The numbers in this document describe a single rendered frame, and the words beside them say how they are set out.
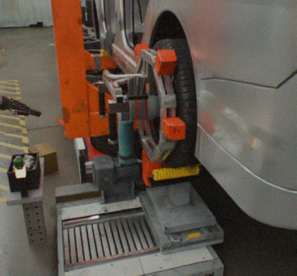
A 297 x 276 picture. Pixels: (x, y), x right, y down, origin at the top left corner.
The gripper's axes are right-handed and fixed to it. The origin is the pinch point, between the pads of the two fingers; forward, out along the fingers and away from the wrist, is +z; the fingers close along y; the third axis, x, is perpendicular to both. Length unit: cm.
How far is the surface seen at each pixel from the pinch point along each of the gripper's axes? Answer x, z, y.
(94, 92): 22.3, 30.7, -7.7
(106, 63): -6, 140, -167
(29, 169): -14.6, -2.8, 30.9
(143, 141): 26, 43, 39
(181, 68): 73, 16, 51
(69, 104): 8.9, 20.1, -7.0
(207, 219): 16, 76, 82
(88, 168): -29, 58, 3
